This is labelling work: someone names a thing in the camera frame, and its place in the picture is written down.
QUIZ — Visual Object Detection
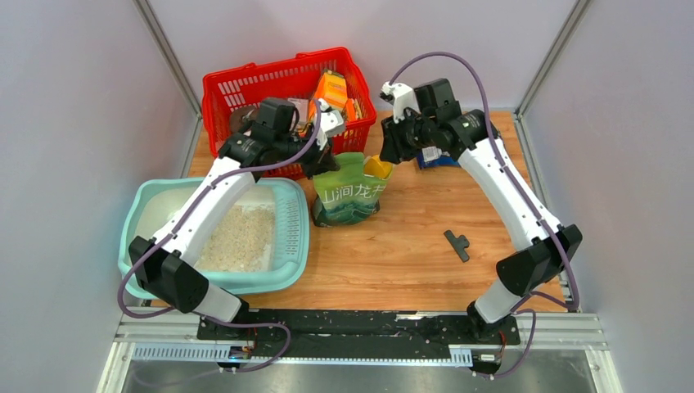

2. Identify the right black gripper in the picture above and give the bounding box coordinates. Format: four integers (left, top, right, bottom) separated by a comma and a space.
380, 110, 436, 165

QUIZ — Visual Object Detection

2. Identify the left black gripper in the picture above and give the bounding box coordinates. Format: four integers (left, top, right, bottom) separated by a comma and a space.
274, 124, 341, 180

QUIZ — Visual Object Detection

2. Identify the green litter bag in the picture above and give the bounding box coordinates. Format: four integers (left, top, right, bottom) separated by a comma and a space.
311, 152, 391, 228

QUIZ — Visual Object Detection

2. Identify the black bag clip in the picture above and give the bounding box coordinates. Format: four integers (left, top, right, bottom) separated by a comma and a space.
444, 230, 470, 263

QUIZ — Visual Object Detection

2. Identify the yellow plastic scoop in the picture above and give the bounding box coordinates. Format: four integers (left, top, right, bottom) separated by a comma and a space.
363, 156, 394, 179

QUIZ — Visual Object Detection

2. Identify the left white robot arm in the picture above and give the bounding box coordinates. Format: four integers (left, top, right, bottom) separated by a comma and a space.
119, 97, 345, 340

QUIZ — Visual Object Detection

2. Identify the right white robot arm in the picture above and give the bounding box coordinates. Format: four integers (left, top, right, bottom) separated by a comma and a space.
380, 79, 583, 343

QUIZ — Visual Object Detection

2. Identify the brown round box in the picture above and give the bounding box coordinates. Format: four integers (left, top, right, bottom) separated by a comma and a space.
228, 105, 258, 134

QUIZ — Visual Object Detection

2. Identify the beige cat litter pile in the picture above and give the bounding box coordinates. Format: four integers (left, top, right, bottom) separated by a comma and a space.
195, 205, 275, 273

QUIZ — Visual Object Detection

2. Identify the teal plastic litter box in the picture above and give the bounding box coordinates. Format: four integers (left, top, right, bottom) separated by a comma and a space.
117, 178, 310, 295

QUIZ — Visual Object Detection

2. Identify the blue white snack bag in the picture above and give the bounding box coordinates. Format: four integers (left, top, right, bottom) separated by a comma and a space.
417, 147, 460, 169

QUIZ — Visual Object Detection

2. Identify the orange green sponge pack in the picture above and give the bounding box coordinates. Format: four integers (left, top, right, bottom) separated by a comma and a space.
309, 70, 349, 116

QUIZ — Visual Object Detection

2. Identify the red plastic shopping basket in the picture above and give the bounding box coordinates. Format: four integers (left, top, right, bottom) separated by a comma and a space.
201, 47, 376, 156

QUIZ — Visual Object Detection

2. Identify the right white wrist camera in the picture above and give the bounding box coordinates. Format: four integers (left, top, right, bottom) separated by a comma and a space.
380, 81, 420, 124

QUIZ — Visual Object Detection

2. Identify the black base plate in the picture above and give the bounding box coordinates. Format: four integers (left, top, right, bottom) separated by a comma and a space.
196, 309, 521, 360

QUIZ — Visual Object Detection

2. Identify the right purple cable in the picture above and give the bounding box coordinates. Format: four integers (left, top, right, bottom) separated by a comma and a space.
387, 51, 581, 380

